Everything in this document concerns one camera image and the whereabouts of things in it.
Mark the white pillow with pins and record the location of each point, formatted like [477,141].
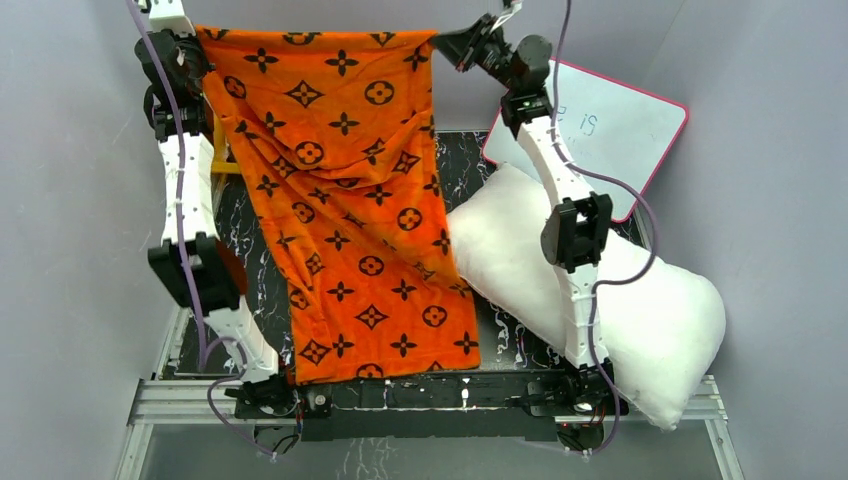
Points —
[662,332]

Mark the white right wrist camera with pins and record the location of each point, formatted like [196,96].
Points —
[510,8]

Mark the orange patterned pillowcase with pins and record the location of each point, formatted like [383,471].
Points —
[334,136]

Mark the yellow plastic bin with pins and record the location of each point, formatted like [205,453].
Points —
[221,162]

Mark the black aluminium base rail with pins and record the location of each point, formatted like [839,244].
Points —
[533,403]

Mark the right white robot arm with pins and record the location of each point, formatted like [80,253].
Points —
[575,233]

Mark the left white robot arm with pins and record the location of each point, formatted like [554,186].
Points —
[196,268]

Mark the pink framed whiteboard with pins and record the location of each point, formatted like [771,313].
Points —
[608,127]

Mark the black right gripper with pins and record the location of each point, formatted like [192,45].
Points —
[460,44]

